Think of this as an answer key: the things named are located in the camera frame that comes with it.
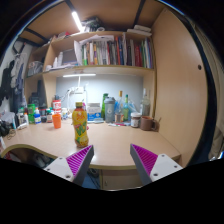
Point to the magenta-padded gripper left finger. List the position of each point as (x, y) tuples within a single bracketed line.
[(78, 160)]

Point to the hanging dark clothes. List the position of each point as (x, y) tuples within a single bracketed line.
[(8, 83)]

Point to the orange plastic cup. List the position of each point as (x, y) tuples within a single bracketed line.
[(56, 121)]

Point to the grey shaker bottle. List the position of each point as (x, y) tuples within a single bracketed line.
[(109, 111)]

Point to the dark bottle with green cap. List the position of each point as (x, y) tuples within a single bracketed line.
[(49, 116)]

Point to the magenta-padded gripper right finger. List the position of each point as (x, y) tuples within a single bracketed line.
[(148, 161)]

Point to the green glass bottle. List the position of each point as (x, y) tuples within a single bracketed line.
[(103, 103)]

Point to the white power strip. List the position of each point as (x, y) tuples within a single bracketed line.
[(77, 90)]

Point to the brown mug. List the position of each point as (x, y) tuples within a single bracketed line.
[(146, 123)]

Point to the clear glass bottle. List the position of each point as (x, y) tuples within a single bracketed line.
[(145, 106)]

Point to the red and white can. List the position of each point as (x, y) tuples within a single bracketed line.
[(57, 106)]

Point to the black box appliance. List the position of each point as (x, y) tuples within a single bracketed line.
[(36, 98)]

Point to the brown jar with white lid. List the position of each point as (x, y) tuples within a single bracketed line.
[(135, 120)]

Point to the yellow drink bottle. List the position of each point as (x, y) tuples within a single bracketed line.
[(80, 128)]

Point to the white pill bottle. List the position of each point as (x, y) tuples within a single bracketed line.
[(64, 114)]

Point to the clear bottle with yellow cap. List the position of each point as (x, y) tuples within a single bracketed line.
[(119, 110)]

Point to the green plastic container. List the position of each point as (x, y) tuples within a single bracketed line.
[(31, 113)]

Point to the clear bottle with green top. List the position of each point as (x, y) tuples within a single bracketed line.
[(126, 110)]

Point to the red pen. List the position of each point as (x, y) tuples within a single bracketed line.
[(118, 124)]

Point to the white tube light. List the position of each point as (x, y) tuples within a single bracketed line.
[(79, 75), (77, 20)]

